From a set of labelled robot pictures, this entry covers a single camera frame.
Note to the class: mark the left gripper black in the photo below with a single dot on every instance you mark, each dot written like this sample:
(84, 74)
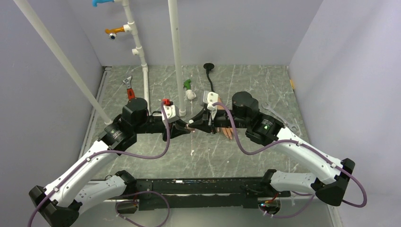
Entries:
(179, 128)

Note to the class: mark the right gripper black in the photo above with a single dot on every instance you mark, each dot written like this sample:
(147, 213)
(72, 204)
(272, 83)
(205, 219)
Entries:
(200, 122)

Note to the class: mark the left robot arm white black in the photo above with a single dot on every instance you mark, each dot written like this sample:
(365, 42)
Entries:
(62, 201)

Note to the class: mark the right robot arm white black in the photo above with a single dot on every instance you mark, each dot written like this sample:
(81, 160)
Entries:
(328, 177)

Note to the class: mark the mannequin practice hand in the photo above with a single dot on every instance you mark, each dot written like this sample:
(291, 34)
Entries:
(228, 132)

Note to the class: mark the green valve white fitting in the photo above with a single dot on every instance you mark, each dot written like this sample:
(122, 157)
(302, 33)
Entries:
(190, 94)

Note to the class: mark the black flexible hand stand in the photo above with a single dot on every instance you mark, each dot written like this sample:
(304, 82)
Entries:
(209, 67)

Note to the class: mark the silver open-end wrench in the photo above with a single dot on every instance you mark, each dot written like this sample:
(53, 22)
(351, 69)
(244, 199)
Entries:
(291, 126)

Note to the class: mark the orange tap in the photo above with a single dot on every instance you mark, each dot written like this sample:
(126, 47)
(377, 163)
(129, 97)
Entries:
(112, 33)

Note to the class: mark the blue tap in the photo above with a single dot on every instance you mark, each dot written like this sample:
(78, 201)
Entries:
(95, 3)

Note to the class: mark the white diagonal pole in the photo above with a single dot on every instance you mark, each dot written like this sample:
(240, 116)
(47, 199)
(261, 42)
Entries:
(49, 40)

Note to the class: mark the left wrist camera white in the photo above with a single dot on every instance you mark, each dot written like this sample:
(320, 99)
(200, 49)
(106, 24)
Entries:
(171, 112)

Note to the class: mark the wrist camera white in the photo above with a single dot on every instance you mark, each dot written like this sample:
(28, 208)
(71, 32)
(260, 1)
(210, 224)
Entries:
(209, 98)
(171, 112)

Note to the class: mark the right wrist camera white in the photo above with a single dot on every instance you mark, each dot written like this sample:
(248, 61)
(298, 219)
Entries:
(209, 98)

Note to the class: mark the red handled adjustable wrench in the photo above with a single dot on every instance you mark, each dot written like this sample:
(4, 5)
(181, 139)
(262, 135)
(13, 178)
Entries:
(130, 91)

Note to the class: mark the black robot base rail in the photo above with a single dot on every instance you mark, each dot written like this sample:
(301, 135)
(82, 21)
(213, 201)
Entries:
(244, 192)

